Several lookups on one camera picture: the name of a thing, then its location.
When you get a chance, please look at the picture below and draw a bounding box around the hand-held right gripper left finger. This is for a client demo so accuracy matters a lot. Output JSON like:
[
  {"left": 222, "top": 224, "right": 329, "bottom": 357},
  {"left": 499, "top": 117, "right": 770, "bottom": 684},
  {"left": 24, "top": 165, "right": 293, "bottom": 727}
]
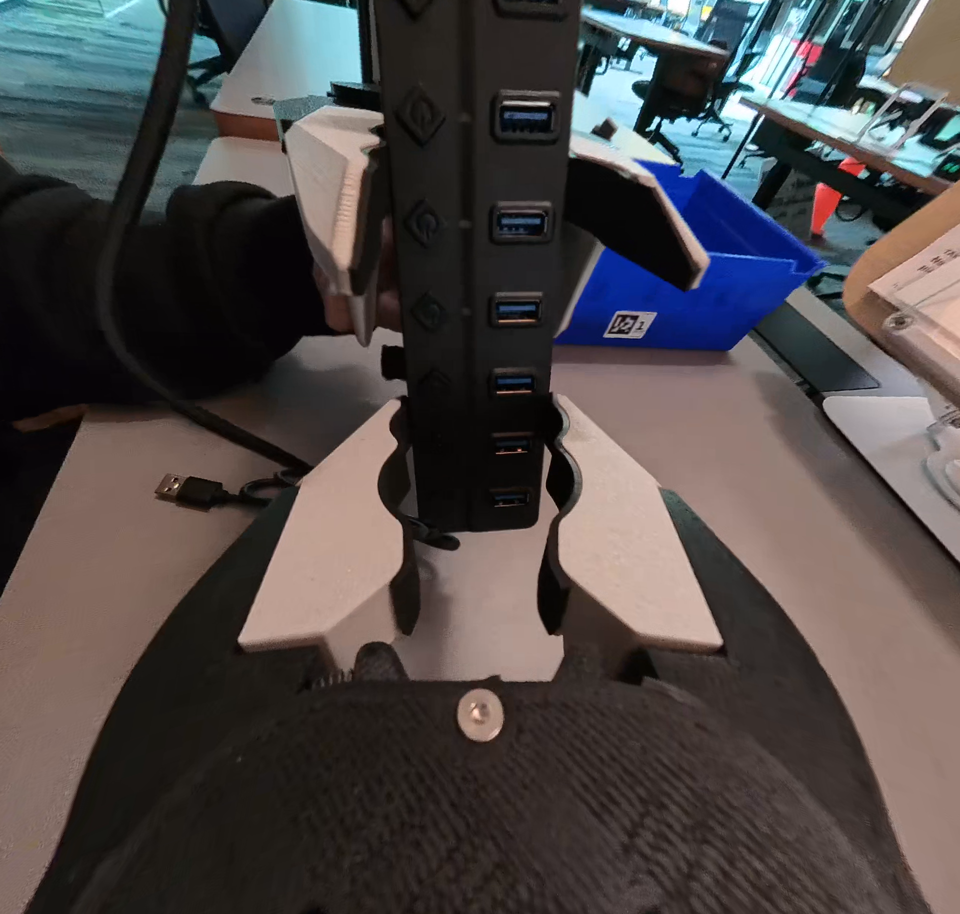
[{"left": 237, "top": 396, "right": 420, "bottom": 660}]

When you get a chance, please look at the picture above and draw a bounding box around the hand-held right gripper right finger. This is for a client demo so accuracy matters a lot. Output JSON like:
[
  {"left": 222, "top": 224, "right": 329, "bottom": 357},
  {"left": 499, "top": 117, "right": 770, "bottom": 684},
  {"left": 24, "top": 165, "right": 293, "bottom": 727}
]
[{"left": 537, "top": 393, "right": 726, "bottom": 669}]

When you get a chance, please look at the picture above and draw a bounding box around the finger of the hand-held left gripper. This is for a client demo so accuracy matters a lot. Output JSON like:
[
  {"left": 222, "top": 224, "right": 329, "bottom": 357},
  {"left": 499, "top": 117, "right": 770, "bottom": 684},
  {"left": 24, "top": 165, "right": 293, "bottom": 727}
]
[
  {"left": 553, "top": 134, "right": 711, "bottom": 339},
  {"left": 283, "top": 107, "right": 393, "bottom": 349}
]

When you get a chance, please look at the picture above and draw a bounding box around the blue plastic bin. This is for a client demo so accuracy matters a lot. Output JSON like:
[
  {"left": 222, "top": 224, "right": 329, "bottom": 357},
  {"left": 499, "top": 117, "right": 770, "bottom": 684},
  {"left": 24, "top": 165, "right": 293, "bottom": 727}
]
[{"left": 553, "top": 160, "right": 826, "bottom": 353}]

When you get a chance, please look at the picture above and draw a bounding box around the thick black hub cable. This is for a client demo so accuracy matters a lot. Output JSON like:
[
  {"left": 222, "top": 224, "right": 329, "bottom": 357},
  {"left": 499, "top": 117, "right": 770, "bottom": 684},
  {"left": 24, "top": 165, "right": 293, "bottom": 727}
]
[{"left": 97, "top": 0, "right": 315, "bottom": 512}]

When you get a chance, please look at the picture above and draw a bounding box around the person's left forearm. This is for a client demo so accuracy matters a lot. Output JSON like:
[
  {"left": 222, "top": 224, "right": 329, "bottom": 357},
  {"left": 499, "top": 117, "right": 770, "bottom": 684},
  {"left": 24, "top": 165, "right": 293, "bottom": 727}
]
[{"left": 0, "top": 155, "right": 331, "bottom": 422}]

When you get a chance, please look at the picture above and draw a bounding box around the person's left hand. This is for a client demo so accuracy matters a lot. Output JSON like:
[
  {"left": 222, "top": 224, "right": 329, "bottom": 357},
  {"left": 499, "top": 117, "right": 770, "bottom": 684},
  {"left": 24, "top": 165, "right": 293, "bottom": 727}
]
[{"left": 312, "top": 218, "right": 404, "bottom": 348}]

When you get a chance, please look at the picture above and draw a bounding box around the grey office desk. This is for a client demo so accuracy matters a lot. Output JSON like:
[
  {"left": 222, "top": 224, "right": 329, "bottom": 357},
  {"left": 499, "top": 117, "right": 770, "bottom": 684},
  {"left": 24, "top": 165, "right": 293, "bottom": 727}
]
[{"left": 210, "top": 0, "right": 376, "bottom": 143}]

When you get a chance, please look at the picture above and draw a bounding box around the black office chair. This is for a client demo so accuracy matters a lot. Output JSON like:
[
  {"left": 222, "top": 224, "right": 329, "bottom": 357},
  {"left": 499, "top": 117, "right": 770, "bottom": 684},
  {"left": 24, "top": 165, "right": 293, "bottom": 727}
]
[
  {"left": 183, "top": 0, "right": 265, "bottom": 109},
  {"left": 633, "top": 0, "right": 755, "bottom": 165}
]

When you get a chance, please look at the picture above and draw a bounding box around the wooden office desk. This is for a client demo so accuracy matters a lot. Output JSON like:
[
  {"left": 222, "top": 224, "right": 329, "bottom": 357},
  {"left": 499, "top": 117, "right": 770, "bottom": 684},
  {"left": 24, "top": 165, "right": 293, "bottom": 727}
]
[
  {"left": 738, "top": 96, "right": 960, "bottom": 197},
  {"left": 581, "top": 10, "right": 732, "bottom": 128}
]

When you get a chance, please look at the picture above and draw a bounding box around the orange traffic cone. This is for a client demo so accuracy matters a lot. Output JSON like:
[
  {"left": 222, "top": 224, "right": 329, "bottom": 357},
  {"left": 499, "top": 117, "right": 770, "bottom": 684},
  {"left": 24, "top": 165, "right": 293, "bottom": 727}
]
[{"left": 810, "top": 156, "right": 864, "bottom": 237}]

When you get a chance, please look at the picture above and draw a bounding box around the person's torso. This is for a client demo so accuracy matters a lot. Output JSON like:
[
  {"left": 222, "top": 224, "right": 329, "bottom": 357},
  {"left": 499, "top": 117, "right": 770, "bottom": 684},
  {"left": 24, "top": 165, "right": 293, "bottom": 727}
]
[{"left": 0, "top": 404, "right": 84, "bottom": 593}]

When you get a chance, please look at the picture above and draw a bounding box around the instruction sheet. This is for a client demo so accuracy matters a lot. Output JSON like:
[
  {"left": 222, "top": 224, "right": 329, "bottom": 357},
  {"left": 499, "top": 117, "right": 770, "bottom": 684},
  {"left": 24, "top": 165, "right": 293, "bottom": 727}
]
[{"left": 868, "top": 222, "right": 960, "bottom": 330}]

